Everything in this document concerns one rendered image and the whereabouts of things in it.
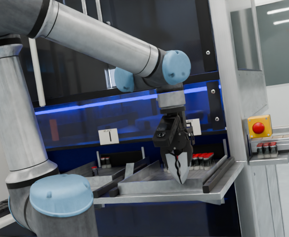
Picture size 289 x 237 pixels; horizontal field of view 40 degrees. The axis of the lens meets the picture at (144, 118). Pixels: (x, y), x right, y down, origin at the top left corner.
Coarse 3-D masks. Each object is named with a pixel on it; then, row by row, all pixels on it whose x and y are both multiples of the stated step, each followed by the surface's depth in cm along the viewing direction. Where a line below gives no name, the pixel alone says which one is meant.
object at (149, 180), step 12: (144, 168) 136; (156, 168) 146; (216, 168) 124; (132, 180) 126; (144, 180) 132; (156, 180) 129; (168, 180) 112; (192, 180) 109; (204, 180) 110; (120, 192) 118; (132, 192) 117; (144, 192) 115; (156, 192) 113
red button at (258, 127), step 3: (255, 123) 135; (258, 123) 134; (261, 123) 134; (252, 126) 135; (255, 126) 134; (258, 126) 134; (261, 126) 134; (264, 126) 134; (252, 129) 135; (255, 129) 134; (258, 129) 134; (261, 129) 134; (264, 129) 134; (255, 132) 135; (258, 132) 134; (261, 132) 134
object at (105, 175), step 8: (144, 160) 158; (80, 168) 161; (88, 168) 167; (104, 168) 168; (112, 168) 165; (120, 168) 162; (88, 176) 155; (96, 176) 134; (104, 176) 133; (112, 176) 132; (96, 184) 134; (104, 184) 133
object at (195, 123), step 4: (188, 120) 146; (192, 120) 146; (196, 120) 145; (188, 124) 147; (192, 124) 146; (196, 124) 145; (196, 128) 146; (200, 128) 145; (196, 132) 146; (200, 132) 145
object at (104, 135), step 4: (116, 128) 158; (100, 132) 161; (104, 132) 160; (108, 132) 160; (112, 132) 159; (116, 132) 158; (100, 136) 161; (104, 136) 161; (108, 136) 160; (112, 136) 159; (116, 136) 159; (100, 140) 162; (104, 140) 161; (108, 140) 160; (112, 140) 159; (116, 140) 159
